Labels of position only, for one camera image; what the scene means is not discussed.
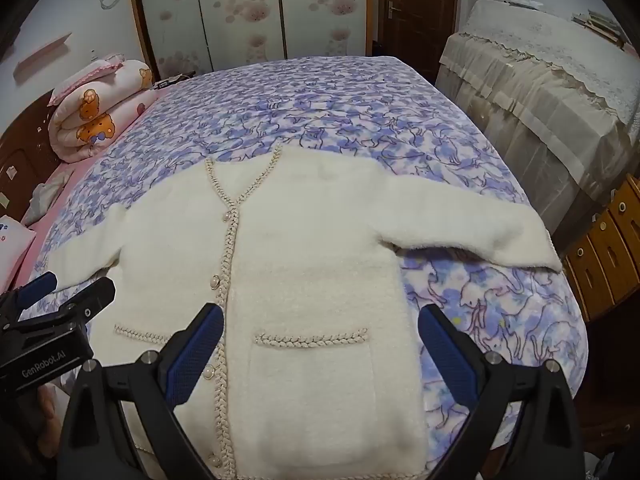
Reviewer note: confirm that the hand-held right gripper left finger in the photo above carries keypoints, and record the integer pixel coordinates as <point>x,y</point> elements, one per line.
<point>194,357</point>

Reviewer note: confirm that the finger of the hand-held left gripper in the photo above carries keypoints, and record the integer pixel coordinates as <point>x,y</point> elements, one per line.
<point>95,294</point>
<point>36,286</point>

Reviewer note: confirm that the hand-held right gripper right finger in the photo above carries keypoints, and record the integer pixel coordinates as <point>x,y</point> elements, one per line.
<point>450,357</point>

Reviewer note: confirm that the white fluffy cardigan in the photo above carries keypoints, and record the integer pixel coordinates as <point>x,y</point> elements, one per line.
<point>310,240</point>

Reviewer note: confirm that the pink printed pillow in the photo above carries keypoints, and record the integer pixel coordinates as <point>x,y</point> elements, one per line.
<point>12,240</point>

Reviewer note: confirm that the grey cloth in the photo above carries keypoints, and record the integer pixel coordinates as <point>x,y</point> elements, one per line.
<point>42,200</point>

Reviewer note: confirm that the dark wooden headboard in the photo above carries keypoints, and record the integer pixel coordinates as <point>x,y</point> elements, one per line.
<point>20,160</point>

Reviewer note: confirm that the folded bear print quilt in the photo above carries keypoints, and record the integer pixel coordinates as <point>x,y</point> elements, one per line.
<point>100,120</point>

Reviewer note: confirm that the wooden drawer cabinet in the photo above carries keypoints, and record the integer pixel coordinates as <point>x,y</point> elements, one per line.
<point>605,255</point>

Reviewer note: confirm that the pink frilled pillow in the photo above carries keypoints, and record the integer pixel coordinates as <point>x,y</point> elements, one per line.
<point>80,80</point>

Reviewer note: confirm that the blue floral blanket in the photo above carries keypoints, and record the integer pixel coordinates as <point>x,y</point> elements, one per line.
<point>350,110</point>

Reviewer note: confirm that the floral sliding door wardrobe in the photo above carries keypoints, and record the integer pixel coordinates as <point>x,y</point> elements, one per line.
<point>240,10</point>

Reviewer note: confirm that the white lace cloth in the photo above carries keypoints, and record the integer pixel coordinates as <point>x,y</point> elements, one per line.
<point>550,50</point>

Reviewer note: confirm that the dark wooden door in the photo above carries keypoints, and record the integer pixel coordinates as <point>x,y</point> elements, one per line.
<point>420,10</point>

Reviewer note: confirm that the stack of books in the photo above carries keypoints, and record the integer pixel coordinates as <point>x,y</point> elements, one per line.
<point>600,22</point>

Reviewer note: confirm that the pink wall shelf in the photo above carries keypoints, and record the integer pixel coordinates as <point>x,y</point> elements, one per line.
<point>42,55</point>

